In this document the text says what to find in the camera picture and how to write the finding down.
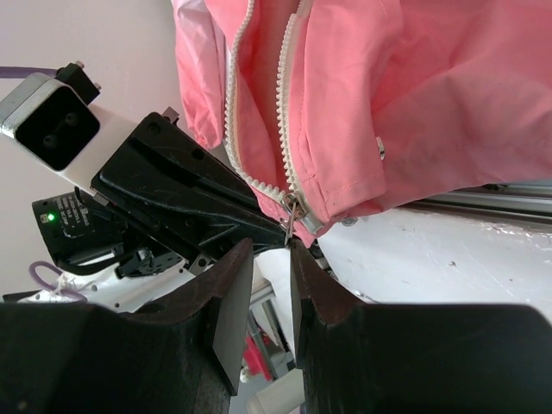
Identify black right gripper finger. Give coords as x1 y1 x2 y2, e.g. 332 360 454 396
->
290 241 551 413

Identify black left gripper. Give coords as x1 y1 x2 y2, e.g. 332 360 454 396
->
0 140 288 414

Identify pink hooded zip jacket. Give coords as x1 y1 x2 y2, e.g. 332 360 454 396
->
172 1 551 244

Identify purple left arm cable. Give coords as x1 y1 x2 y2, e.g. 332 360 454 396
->
0 66 60 79

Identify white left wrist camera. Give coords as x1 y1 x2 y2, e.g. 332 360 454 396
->
1 61 135 196

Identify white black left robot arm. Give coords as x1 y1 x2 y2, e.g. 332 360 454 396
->
19 113 285 311

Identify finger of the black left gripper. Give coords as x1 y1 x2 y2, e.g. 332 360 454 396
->
135 112 260 213

